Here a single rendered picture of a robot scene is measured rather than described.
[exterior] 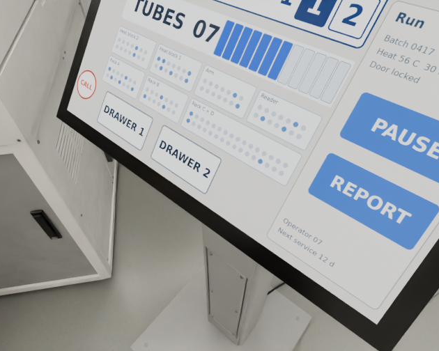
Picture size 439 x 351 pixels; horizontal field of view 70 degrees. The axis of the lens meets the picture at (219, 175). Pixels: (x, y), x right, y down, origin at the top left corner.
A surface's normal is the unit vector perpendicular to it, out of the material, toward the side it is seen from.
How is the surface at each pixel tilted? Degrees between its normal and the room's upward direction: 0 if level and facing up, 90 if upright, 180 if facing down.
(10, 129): 90
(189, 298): 5
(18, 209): 90
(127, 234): 0
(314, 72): 50
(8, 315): 0
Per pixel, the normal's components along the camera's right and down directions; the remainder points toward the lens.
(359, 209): -0.48, 0.03
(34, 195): 0.17, 0.75
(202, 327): -0.02, -0.62
